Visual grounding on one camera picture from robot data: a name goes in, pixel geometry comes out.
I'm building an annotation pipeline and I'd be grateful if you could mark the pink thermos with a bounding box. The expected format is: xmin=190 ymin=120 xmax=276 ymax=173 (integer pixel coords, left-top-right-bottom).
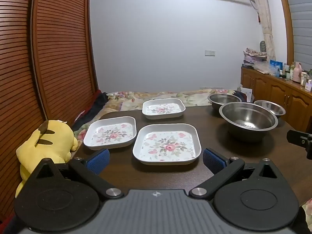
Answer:
xmin=293 ymin=63 xmax=303 ymax=82

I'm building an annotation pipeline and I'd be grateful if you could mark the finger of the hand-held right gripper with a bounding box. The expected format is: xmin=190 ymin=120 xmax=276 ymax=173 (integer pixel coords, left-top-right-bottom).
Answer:
xmin=287 ymin=130 xmax=312 ymax=160

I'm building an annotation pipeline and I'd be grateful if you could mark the pile of folded cloths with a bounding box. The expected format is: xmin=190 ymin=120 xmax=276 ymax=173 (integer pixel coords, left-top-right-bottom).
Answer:
xmin=242 ymin=47 xmax=269 ymax=66

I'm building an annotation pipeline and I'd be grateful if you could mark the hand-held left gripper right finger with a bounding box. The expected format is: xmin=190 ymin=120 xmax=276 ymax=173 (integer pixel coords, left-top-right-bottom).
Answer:
xmin=189 ymin=148 xmax=284 ymax=199

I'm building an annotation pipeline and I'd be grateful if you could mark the large steel bowl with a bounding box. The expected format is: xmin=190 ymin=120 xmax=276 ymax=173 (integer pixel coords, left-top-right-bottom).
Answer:
xmin=219 ymin=102 xmax=278 ymax=143

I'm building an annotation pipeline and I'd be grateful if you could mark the wooden window frame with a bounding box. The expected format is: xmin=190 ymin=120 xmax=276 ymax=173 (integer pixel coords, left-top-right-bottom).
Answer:
xmin=277 ymin=0 xmax=295 ymax=62

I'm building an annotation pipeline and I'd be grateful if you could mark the medium steel bowl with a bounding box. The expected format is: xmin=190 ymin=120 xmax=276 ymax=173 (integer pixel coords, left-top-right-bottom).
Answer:
xmin=207 ymin=94 xmax=242 ymax=111

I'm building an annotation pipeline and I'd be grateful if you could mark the brown louvered wooden wardrobe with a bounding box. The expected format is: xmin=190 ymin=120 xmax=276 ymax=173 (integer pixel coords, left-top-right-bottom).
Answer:
xmin=0 ymin=0 xmax=99 ymax=222

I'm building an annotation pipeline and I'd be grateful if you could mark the white paper bag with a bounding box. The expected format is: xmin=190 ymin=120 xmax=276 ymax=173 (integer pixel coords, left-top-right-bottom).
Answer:
xmin=238 ymin=85 xmax=254 ymax=103

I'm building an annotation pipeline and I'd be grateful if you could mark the small steel bowl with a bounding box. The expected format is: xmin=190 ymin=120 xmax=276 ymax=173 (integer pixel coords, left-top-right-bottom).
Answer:
xmin=253 ymin=100 xmax=286 ymax=120

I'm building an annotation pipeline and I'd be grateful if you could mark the beige patterned curtain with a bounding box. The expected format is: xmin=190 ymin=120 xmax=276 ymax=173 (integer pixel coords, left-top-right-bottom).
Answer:
xmin=246 ymin=0 xmax=276 ymax=61

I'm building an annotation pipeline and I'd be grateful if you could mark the wooden sideboard cabinet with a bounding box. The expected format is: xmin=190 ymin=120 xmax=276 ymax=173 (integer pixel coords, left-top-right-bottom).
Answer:
xmin=240 ymin=67 xmax=312 ymax=133

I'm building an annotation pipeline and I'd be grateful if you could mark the clear plastic bag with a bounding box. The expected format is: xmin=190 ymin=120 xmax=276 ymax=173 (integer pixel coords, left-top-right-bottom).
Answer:
xmin=253 ymin=61 xmax=272 ymax=75

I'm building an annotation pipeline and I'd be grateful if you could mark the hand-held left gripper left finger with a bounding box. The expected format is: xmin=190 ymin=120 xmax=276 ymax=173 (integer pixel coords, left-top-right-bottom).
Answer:
xmin=29 ymin=148 xmax=124 ymax=199

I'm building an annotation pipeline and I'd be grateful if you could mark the dark clothes heap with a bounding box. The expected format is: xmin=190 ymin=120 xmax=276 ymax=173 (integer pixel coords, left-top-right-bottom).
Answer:
xmin=72 ymin=90 xmax=109 ymax=131

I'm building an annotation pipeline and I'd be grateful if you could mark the floral blanket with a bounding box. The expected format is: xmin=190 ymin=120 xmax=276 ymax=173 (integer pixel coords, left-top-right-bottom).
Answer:
xmin=72 ymin=89 xmax=244 ymax=142

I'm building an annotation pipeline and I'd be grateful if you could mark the blue box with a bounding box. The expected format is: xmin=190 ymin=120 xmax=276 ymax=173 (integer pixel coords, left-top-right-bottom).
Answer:
xmin=269 ymin=60 xmax=283 ymax=77

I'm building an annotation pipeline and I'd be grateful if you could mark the grey window blind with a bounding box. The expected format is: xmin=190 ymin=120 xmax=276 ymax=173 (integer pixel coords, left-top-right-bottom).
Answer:
xmin=284 ymin=0 xmax=312 ymax=72

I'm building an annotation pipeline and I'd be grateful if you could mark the square floral plate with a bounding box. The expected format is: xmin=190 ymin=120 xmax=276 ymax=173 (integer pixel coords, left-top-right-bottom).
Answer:
xmin=83 ymin=116 xmax=137 ymax=151
xmin=142 ymin=98 xmax=186 ymax=120
xmin=132 ymin=123 xmax=202 ymax=166

